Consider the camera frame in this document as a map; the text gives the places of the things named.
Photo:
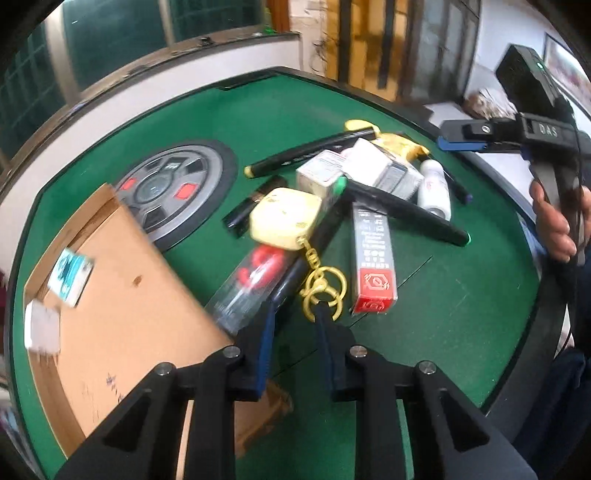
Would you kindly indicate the round table centre panel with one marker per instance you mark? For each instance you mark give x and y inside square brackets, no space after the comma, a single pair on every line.
[157,184]

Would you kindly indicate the yellow case with gold keyring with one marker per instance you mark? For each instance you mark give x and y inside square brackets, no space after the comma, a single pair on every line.
[284,214]

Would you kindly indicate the floral patterned cloth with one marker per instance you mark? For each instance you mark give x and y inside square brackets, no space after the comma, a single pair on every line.
[489,104]

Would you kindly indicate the red earphones clear package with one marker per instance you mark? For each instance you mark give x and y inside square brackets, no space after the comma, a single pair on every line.
[251,277]

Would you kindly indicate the red and grey long box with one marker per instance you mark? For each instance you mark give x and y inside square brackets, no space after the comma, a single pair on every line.
[374,258]

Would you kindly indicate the person's right hand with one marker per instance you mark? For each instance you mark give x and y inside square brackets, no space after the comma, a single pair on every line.
[551,221]

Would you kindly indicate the framed wall picture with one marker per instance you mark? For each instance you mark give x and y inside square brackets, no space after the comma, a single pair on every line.
[568,69]

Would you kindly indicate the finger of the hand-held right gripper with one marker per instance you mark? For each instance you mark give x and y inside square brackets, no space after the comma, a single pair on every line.
[461,144]
[480,128]

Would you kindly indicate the barred window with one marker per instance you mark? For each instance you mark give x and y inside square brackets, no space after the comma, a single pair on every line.
[115,37]

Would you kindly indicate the black marker green end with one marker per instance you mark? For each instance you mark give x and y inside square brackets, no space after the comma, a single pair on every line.
[411,214]
[300,270]

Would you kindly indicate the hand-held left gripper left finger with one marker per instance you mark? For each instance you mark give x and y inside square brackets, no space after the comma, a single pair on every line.
[264,355]

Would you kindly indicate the black cosmetic tube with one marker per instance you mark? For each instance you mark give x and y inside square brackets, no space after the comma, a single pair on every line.
[244,210]

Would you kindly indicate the clear printed box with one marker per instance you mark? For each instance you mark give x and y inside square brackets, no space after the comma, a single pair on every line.
[318,177]

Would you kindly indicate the white box blue pattern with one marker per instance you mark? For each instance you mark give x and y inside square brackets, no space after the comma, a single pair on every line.
[399,180]

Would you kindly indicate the cardboard box tray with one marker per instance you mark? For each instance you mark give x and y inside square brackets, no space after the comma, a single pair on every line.
[138,295]

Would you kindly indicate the person's blue jacket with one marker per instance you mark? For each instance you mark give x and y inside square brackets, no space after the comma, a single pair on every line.
[563,406]

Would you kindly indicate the teal tissue packet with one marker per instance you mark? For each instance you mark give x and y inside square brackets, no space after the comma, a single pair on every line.
[71,274]

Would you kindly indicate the white bottle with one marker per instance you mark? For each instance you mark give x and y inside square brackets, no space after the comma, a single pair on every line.
[434,191]

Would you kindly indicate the plain white box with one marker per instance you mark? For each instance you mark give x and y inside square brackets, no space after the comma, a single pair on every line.
[44,325]

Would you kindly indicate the yellow snack packet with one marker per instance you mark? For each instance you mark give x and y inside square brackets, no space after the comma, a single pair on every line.
[401,144]

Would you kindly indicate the white carton box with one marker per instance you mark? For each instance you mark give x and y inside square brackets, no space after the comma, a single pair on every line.
[369,159]

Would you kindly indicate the golden display cabinet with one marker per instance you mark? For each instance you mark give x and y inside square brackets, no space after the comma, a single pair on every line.
[369,46]

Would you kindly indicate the black marker yellow end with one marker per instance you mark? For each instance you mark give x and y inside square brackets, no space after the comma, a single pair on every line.
[314,151]

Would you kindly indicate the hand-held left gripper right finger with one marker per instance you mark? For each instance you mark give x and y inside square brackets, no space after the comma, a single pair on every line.
[324,350]

